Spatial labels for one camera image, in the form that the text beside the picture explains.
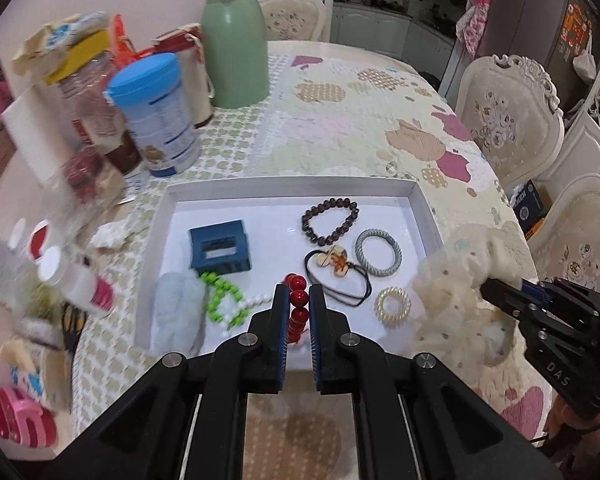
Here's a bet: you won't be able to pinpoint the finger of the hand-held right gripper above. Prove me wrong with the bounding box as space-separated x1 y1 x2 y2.
481 278 531 318
520 280 556 311

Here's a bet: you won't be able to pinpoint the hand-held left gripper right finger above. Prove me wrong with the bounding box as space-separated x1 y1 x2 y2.
307 284 563 480

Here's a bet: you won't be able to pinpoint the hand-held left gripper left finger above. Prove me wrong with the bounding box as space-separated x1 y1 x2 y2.
40 284 292 480

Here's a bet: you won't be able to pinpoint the red bead bracelet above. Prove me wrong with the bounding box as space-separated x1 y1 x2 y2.
282 272 311 346

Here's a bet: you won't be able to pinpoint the cream dotted scrunchie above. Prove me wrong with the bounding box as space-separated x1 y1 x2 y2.
411 225 538 368

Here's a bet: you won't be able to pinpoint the brown bead bracelet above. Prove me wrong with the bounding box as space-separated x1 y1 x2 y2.
301 197 360 247

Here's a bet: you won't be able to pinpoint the blue hair claw clip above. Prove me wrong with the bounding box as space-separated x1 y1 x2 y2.
189 219 253 276

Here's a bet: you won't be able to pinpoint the white shallow cardboard box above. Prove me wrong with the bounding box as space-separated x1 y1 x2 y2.
134 175 443 361

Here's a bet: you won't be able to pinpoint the person's right hand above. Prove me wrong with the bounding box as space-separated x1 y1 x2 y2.
547 394 600 443

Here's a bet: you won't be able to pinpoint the ornate white chair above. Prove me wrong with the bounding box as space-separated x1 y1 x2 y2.
255 0 331 43
455 54 566 191
530 172 600 286

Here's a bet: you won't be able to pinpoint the dark blue cardboard box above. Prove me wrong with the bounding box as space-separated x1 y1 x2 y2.
512 180 551 241

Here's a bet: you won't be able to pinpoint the light blue scrunchie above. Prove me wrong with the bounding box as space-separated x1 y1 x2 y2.
152 272 208 356

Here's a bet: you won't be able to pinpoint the crumpled white tissue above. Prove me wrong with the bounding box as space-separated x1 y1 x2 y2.
90 220 148 251

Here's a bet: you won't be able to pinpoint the quilted patterned tablecloth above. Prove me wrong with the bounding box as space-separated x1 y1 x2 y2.
72 40 556 480

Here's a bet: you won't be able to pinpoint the white bottle with pink label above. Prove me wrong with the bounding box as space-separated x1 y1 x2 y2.
37 245 116 318

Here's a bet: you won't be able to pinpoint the black scissors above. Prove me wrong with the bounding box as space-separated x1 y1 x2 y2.
60 305 88 353

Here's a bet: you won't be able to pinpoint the white hanging bag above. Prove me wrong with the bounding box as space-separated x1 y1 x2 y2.
572 35 598 81

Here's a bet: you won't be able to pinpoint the dark brown jar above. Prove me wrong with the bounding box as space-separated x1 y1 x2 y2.
102 130 143 176

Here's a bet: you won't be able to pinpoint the blue lidded can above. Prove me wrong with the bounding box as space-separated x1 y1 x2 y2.
105 52 203 178

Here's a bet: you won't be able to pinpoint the white printed packet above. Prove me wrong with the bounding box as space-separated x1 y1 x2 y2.
0 337 73 411

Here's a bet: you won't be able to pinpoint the red capped bottle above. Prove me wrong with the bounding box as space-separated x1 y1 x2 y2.
27 220 56 261

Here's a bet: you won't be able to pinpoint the grey refrigerator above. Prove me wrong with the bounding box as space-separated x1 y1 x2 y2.
480 0 600 106

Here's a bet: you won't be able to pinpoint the canvas bag with red trim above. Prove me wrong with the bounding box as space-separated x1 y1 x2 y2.
152 22 216 128

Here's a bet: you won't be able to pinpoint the pink hair claw clip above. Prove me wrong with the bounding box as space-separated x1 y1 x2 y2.
0 385 58 448

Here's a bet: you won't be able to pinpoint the pink floral cloth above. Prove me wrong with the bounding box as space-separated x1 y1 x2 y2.
455 0 498 58

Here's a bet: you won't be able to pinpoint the green thermos jug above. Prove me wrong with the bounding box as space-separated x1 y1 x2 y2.
200 0 271 109

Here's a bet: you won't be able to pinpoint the white kitchen cabinets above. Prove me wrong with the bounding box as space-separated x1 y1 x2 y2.
330 0 461 73

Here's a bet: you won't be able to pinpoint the clear plastic jar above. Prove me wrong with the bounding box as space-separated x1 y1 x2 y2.
55 55 131 161

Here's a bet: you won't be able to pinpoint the white bead bracelet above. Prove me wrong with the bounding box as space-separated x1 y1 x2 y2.
219 294 274 332

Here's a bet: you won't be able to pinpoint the green bead bracelet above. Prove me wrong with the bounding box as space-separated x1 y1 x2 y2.
199 271 251 331

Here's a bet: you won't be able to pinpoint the gold coil hair tie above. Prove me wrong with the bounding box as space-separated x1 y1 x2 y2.
374 286 412 322

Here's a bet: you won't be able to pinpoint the black hair tie amber charm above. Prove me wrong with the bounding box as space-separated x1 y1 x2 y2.
304 245 376 307

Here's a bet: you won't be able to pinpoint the grey braided hair tie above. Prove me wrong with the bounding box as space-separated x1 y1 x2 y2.
355 229 403 277

